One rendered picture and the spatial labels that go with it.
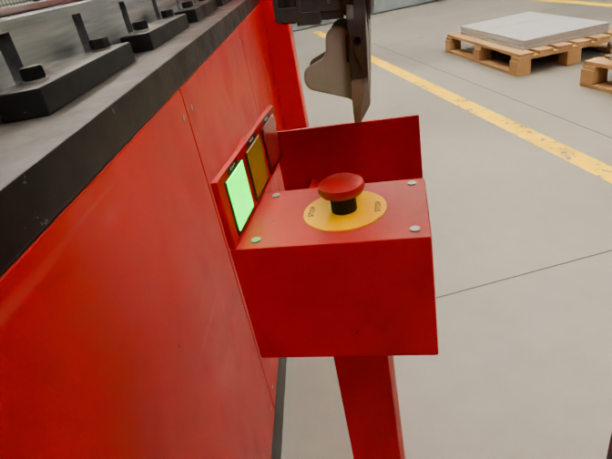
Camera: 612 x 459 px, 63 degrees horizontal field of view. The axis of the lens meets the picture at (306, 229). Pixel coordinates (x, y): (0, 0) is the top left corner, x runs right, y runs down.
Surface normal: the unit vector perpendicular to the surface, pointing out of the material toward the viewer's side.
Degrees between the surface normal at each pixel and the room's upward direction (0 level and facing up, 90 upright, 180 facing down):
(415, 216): 0
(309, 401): 0
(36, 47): 90
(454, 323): 0
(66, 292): 90
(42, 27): 90
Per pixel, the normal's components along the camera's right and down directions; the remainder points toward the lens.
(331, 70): -0.15, 0.55
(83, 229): 0.99, -0.15
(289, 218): -0.17, -0.86
